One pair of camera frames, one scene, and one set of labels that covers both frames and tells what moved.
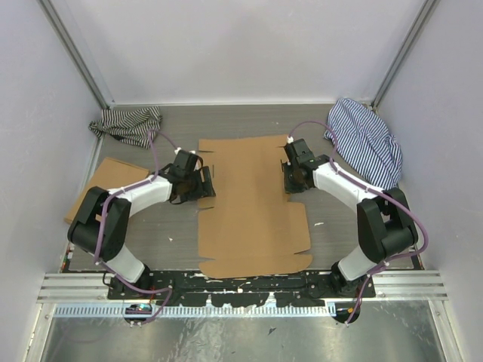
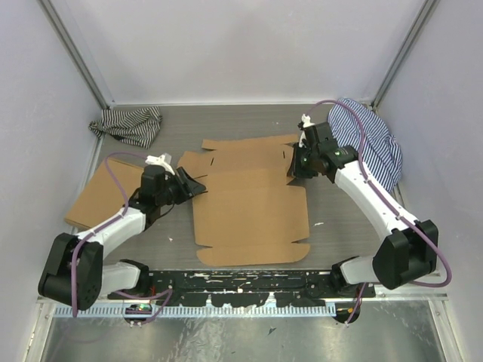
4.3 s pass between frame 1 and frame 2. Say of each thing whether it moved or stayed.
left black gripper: moved
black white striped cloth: stayed
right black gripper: moved
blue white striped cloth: stayed
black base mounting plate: stayed
